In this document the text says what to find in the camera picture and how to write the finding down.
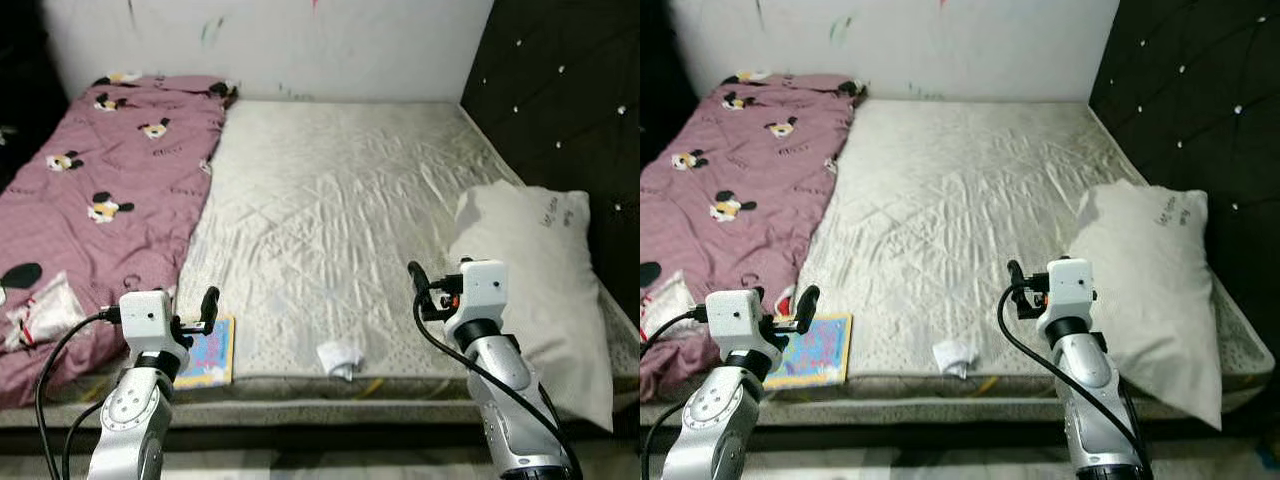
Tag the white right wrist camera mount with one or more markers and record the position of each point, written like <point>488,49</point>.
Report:
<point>1070,285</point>
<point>485,285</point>

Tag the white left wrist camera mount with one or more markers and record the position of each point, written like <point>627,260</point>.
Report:
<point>145,315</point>
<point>733,315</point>

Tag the white plastic bag red print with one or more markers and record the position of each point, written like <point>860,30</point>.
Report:
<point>668,305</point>
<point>45,315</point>

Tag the dark tufted headboard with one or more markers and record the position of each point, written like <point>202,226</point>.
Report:
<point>560,90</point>
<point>1190,90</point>

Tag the white pillow with tree print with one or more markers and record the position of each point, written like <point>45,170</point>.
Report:
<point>1150,270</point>
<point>540,260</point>

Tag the colourful children's book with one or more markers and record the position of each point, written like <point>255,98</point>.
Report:
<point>212,355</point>
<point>825,355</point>

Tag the crumpled white paper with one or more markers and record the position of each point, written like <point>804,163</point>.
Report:
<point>955,357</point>
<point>338,358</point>

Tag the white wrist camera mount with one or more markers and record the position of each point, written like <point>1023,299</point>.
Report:
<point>1070,285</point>
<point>145,315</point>
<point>733,315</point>
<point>485,285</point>

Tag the pink cartoon print blanket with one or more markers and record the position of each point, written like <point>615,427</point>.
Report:
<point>730,170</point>
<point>110,170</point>

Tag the dark bed base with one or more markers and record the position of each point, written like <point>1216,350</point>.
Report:
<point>300,438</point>
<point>900,438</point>

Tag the grey quilted mattress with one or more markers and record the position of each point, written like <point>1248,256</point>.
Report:
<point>330,220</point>
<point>950,220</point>

